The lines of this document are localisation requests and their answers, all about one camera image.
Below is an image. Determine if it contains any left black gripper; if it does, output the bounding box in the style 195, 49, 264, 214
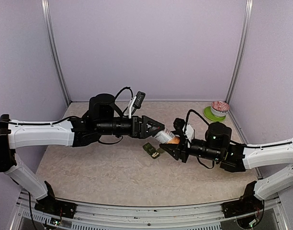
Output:
97, 115, 165, 139

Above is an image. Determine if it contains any orange grey-capped supplement bottle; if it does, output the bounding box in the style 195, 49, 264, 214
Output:
154, 128, 180, 144

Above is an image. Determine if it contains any green weekly pill organizer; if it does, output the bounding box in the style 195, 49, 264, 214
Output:
143, 142, 165, 159

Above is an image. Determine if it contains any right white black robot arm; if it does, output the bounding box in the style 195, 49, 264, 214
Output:
160, 119, 293, 213

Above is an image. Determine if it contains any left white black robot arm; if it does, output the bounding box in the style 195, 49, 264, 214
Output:
0, 92, 165, 213

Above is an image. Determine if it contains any green saucer plate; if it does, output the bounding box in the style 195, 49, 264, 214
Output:
203, 106, 226, 122

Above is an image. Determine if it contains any red patterned white bowl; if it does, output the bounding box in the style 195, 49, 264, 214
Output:
211, 101, 230, 117

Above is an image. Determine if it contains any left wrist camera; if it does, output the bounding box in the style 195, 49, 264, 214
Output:
133, 91, 146, 109

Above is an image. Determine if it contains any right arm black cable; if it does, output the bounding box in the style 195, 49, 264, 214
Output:
184, 109, 211, 127

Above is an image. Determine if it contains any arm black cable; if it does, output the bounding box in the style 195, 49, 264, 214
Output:
184, 109, 211, 127
114, 86, 135, 113

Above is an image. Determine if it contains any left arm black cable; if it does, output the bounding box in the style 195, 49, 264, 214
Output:
114, 86, 135, 113

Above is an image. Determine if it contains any front aluminium rail base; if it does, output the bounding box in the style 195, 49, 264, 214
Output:
10, 189, 291, 230

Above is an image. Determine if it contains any right aluminium frame post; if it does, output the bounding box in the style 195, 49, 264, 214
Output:
225, 0, 253, 104

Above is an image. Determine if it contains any aluminium frame post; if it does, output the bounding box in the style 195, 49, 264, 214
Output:
225, 0, 253, 104
41, 0, 71, 106

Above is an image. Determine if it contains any left aluminium frame post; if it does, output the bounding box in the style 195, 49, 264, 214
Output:
41, 0, 71, 106

